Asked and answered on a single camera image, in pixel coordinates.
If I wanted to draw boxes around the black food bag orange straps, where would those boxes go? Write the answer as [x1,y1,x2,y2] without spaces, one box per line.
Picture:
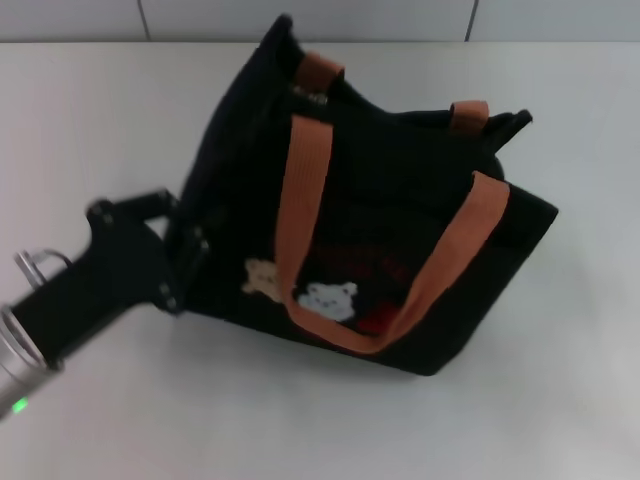
[172,14,560,377]

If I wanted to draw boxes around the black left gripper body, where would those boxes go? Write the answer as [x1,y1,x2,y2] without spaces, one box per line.
[8,198,185,369]

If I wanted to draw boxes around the silver left gripper cable connector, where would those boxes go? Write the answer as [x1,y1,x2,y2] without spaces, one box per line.
[13,247,66,291]

